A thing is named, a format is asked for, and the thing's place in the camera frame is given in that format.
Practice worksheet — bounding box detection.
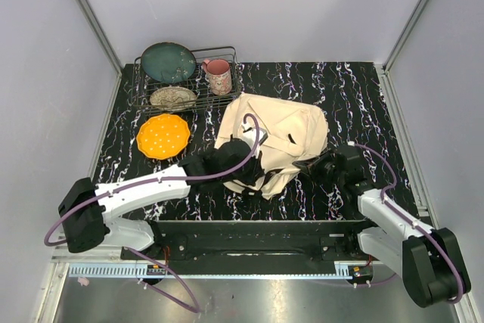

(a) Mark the dark green plate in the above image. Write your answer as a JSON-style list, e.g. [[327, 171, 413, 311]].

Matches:
[[141, 42, 197, 84]]

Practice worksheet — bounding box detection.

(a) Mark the orange dotted plate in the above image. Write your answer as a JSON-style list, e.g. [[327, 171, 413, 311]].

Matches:
[[136, 113, 191, 160]]

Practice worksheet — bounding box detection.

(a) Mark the beige patterned plate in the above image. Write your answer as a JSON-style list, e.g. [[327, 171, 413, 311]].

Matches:
[[149, 86, 197, 112]]

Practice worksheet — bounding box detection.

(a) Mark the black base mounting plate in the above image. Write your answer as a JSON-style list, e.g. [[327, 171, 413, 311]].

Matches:
[[142, 220, 370, 272]]

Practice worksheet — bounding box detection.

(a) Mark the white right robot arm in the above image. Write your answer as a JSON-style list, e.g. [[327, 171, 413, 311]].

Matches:
[[294, 143, 471, 308]]

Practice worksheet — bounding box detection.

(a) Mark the wire dish rack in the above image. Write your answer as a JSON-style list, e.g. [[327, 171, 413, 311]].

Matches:
[[130, 46, 241, 116]]

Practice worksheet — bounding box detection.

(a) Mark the aluminium frame rail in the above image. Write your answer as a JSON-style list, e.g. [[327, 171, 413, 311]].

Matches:
[[54, 0, 124, 70]]

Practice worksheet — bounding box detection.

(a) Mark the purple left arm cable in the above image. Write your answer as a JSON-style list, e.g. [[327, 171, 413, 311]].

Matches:
[[44, 113, 262, 315]]

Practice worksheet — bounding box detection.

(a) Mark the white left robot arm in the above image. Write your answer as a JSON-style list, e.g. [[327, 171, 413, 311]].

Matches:
[[58, 134, 261, 259]]

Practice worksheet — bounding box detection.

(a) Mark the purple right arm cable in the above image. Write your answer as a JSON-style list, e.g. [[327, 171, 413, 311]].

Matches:
[[313, 143, 466, 304]]

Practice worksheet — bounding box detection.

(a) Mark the pink patterned mug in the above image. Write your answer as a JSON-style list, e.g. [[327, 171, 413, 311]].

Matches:
[[201, 59, 232, 95]]

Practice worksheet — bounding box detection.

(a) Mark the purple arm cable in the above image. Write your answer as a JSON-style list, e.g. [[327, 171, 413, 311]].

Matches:
[[313, 143, 466, 304], [44, 113, 262, 315]]

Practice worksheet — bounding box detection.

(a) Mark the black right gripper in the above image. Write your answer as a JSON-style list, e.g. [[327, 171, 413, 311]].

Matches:
[[293, 148, 345, 185]]

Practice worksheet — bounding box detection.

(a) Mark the cream canvas student bag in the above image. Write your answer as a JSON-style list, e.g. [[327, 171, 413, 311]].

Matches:
[[215, 93, 329, 200]]

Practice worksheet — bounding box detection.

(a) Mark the white cable duct strip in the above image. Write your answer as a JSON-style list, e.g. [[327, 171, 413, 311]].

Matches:
[[68, 262, 353, 280]]

